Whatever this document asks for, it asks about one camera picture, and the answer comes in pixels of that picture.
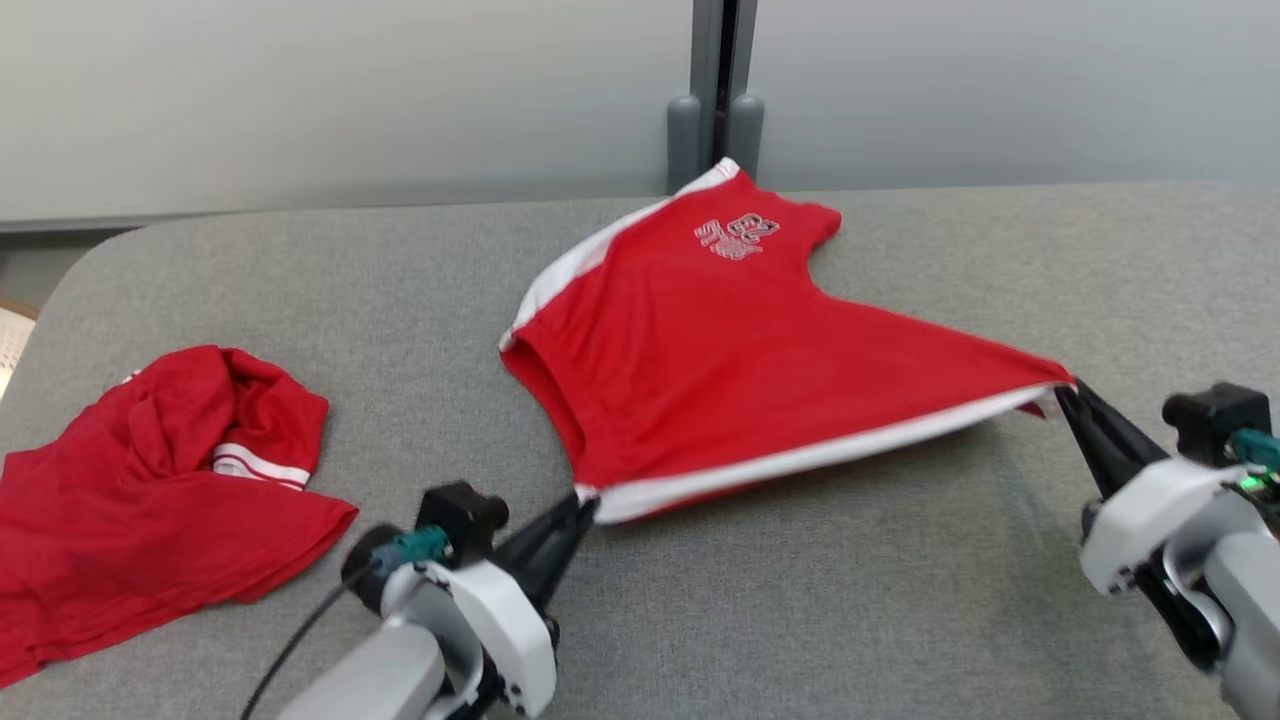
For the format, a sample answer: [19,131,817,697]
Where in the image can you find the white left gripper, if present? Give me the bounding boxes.
[382,492,600,719]

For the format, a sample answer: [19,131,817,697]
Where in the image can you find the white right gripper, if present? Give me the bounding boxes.
[1054,377,1253,599]

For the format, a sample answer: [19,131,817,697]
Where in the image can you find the red shorts with white stripes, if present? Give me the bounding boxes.
[498,157,1077,526]

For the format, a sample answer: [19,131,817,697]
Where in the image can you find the red top with striped cuffs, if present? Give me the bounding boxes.
[0,345,359,691]

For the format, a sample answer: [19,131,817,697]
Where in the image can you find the beige plastic laundry basket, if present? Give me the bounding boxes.
[0,298,40,403]

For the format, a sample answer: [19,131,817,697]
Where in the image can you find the teal-plug right arm cable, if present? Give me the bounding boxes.
[1231,427,1280,473]

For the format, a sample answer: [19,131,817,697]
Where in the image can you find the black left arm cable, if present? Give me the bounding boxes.
[240,526,452,720]

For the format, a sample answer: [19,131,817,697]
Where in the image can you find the grey partition post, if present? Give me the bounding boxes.
[666,0,767,197]

